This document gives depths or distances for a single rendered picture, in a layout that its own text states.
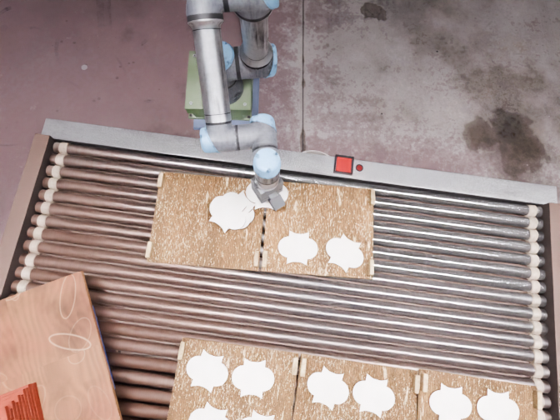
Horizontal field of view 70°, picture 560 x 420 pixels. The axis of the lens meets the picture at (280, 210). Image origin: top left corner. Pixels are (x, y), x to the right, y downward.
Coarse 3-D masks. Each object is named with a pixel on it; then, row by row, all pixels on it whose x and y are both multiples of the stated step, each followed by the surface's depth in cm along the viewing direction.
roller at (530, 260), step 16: (48, 192) 152; (64, 192) 154; (112, 208) 153; (128, 208) 153; (144, 208) 152; (384, 240) 152; (400, 240) 152; (416, 240) 153; (464, 256) 153; (480, 256) 152; (496, 256) 152; (512, 256) 152; (528, 256) 153
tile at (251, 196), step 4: (248, 188) 139; (284, 188) 140; (248, 192) 139; (252, 192) 139; (280, 192) 139; (284, 192) 139; (248, 196) 139; (252, 196) 139; (256, 196) 139; (284, 196) 139; (252, 200) 138; (256, 200) 138; (284, 200) 139; (256, 204) 138; (260, 204) 138; (264, 204) 138; (268, 204) 138; (256, 208) 138
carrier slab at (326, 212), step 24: (288, 192) 154; (312, 192) 154; (336, 192) 155; (360, 192) 155; (288, 216) 152; (312, 216) 152; (336, 216) 152; (360, 216) 153; (264, 240) 149; (360, 240) 150; (288, 264) 147; (312, 264) 147
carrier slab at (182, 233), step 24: (168, 192) 153; (192, 192) 153; (216, 192) 153; (240, 192) 154; (168, 216) 150; (192, 216) 151; (168, 240) 148; (192, 240) 148; (216, 240) 149; (240, 240) 149; (192, 264) 146; (216, 264) 146; (240, 264) 147
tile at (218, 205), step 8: (216, 200) 148; (224, 200) 148; (232, 200) 148; (216, 208) 147; (224, 208) 147; (232, 208) 147; (240, 208) 147; (216, 216) 146; (224, 216) 146; (232, 216) 147; (240, 216) 147; (224, 224) 146; (232, 224) 146; (240, 224) 146; (224, 232) 145
